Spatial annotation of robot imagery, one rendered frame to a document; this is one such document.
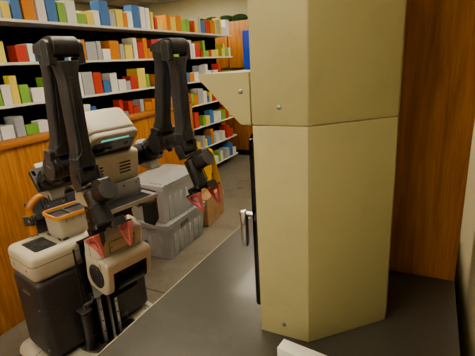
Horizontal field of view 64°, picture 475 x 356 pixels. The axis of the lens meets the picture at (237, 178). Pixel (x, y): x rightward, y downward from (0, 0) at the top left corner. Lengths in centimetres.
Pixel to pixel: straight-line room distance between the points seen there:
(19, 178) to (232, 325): 203
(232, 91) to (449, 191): 62
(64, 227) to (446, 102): 154
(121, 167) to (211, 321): 82
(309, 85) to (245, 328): 56
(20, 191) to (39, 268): 101
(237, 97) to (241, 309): 53
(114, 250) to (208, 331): 81
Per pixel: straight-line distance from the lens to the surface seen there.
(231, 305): 102
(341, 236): 81
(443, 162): 107
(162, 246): 322
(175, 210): 318
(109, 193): 118
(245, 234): 88
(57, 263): 185
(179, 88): 146
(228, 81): 75
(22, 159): 274
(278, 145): 73
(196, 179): 148
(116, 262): 163
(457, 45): 104
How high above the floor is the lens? 153
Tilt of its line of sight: 17 degrees down
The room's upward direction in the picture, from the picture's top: 3 degrees counter-clockwise
